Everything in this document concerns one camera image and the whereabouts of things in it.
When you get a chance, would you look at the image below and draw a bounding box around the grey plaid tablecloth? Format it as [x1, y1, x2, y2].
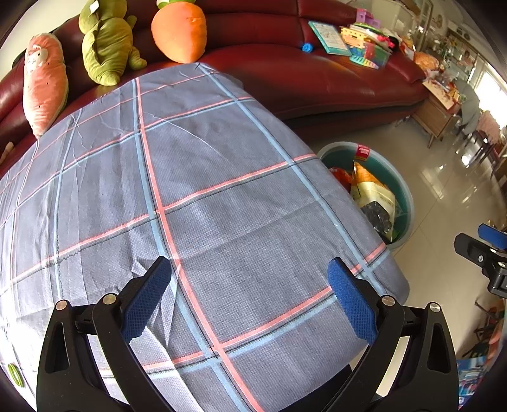
[1, 63, 409, 411]

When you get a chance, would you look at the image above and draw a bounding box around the green dinosaur plush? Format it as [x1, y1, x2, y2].
[78, 0, 147, 87]

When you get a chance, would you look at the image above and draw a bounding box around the wooden side table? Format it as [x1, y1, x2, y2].
[412, 80, 461, 149]

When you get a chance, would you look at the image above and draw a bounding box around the teal children's book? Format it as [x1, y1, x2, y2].
[309, 22, 350, 57]

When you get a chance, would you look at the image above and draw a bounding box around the teal round trash bin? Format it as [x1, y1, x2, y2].
[318, 142, 415, 251]

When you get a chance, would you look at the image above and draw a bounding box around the dark red leather sofa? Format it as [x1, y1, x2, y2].
[1, 1, 429, 177]

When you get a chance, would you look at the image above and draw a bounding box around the yellow black snack bag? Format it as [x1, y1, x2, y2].
[350, 161, 396, 243]

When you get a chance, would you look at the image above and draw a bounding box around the orange carrot plush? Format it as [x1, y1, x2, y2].
[151, 1, 207, 63]

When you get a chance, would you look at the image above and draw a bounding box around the red snack packet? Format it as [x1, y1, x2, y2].
[329, 166, 352, 192]

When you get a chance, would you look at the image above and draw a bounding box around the pink carrot plush pillow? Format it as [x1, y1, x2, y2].
[22, 33, 69, 139]

